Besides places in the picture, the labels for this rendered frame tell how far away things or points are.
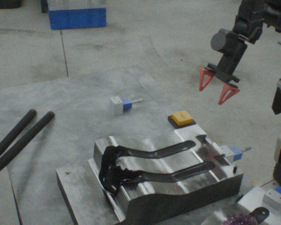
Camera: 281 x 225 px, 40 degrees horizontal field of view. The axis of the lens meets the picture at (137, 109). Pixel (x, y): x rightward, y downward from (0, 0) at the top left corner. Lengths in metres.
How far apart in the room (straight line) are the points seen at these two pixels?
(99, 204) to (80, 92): 0.69
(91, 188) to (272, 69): 2.89
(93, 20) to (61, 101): 2.77
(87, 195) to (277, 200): 0.53
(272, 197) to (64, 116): 0.81
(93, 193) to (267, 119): 2.14
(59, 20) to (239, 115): 2.19
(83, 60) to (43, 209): 2.59
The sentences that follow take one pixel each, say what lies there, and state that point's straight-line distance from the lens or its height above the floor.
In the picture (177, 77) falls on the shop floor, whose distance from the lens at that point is 3.43.
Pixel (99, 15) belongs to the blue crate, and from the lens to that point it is 4.32.
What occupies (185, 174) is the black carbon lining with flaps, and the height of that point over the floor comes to 0.88.
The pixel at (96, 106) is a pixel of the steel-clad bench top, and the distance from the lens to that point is 1.58.
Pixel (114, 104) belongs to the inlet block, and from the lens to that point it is 1.49.
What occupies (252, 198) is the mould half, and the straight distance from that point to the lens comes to 1.19.
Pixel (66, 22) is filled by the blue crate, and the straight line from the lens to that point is 4.30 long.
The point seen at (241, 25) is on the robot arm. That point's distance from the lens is 1.28.
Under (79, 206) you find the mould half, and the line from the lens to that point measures 1.11.
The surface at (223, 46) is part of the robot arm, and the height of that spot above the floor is 1.19.
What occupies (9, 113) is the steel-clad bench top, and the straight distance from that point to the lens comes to 1.59.
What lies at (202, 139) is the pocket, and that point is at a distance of 1.33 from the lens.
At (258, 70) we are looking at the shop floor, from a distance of 3.75.
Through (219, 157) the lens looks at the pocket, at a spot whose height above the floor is 0.88.
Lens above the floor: 1.69
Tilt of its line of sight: 35 degrees down
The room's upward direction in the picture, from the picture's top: 3 degrees clockwise
